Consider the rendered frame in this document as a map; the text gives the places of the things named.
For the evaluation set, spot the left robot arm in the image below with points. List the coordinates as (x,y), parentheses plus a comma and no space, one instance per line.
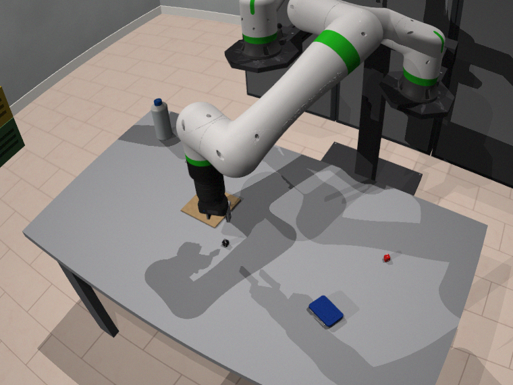
(348,34)

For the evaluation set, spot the grey bottle with blue cap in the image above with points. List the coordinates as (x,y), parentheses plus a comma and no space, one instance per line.
(161,119)

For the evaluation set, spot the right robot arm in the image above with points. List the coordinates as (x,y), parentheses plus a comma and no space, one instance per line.
(262,34)

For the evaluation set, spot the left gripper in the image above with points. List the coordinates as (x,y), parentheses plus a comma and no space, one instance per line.
(210,190)

